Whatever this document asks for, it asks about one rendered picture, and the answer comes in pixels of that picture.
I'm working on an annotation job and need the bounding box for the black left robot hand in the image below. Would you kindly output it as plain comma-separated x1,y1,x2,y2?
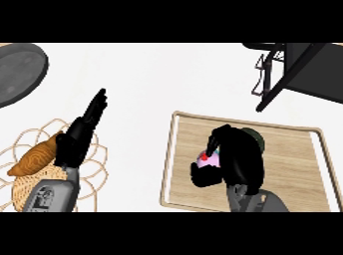
53,88,109,169

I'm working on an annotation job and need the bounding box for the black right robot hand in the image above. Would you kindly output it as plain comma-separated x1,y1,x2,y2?
189,124,266,196

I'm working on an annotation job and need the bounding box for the pale wooden tray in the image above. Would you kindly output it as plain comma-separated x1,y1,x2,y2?
160,111,343,213

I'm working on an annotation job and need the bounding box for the black tiered shelf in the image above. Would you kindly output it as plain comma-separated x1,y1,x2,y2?
241,42,343,113

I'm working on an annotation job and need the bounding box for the dark green round object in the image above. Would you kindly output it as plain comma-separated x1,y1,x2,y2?
240,127,266,154

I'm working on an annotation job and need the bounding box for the brown croissant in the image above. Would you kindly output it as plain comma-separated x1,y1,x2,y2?
7,130,65,177

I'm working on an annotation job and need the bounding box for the woven wicker placemat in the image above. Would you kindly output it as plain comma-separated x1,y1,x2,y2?
0,118,111,213

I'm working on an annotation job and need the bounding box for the dark grey round pan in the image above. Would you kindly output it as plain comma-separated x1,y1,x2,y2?
0,43,50,112

